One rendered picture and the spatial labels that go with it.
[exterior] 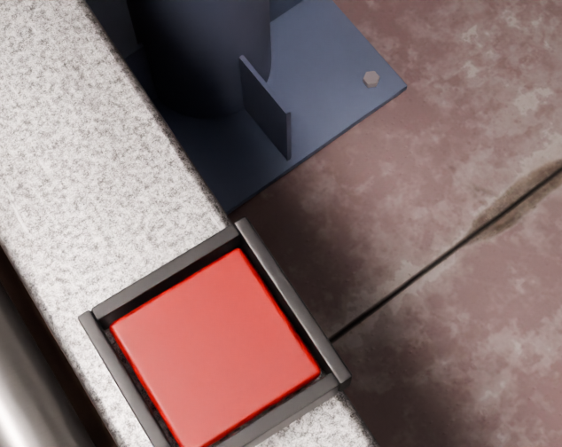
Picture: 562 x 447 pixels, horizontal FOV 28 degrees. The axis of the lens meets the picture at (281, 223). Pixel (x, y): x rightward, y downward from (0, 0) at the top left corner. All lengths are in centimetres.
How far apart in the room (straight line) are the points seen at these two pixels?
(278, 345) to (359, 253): 99
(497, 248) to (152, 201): 101
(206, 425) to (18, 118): 16
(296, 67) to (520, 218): 36
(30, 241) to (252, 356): 11
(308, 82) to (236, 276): 107
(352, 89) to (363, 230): 19
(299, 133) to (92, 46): 98
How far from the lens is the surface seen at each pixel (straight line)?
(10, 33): 50
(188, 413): 42
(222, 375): 42
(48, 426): 44
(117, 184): 46
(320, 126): 146
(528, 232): 145
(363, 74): 150
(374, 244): 142
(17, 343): 45
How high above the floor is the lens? 134
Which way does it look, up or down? 70 degrees down
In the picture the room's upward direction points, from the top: 2 degrees counter-clockwise
